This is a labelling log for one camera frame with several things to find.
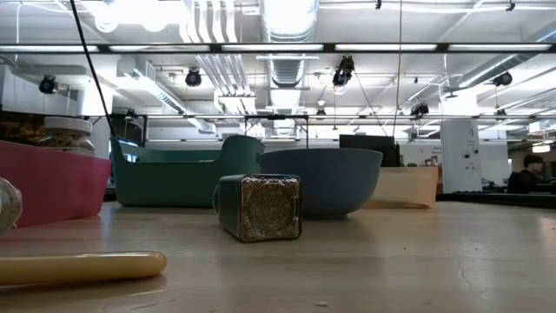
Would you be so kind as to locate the glass jar white lid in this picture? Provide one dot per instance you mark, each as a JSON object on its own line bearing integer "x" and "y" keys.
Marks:
{"x": 69, "y": 130}

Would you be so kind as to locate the blue bowl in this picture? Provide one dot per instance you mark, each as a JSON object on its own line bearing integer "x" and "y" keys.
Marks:
{"x": 334, "y": 182}

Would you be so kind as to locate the pink plastic tray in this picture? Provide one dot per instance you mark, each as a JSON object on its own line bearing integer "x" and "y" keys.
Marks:
{"x": 52, "y": 187}

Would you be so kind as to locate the teal plastic bin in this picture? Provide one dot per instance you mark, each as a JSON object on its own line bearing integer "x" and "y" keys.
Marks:
{"x": 174, "y": 182}

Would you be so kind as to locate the black desk monitor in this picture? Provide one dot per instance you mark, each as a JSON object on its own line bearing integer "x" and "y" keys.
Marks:
{"x": 369, "y": 141}

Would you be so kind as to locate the white square column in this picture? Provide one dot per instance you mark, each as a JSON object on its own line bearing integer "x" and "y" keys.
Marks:
{"x": 460, "y": 152}

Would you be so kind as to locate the small glass spice jar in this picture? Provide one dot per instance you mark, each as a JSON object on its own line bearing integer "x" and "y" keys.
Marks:
{"x": 8, "y": 204}

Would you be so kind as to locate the orange plastic tray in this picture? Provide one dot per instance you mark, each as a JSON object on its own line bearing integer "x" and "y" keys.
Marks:
{"x": 408, "y": 187}

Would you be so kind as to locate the black ceiling spotlight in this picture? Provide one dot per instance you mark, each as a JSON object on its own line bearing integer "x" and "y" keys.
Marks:
{"x": 48, "y": 84}
{"x": 419, "y": 109}
{"x": 193, "y": 77}
{"x": 343, "y": 71}
{"x": 502, "y": 79}

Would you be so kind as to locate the brown seasoning packet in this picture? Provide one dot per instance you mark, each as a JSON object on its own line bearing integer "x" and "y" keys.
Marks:
{"x": 17, "y": 132}

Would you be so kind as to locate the person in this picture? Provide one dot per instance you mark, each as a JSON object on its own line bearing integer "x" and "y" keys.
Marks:
{"x": 523, "y": 180}

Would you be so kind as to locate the silver ventilation duct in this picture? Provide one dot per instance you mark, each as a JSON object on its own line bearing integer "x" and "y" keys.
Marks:
{"x": 289, "y": 26}
{"x": 499, "y": 65}

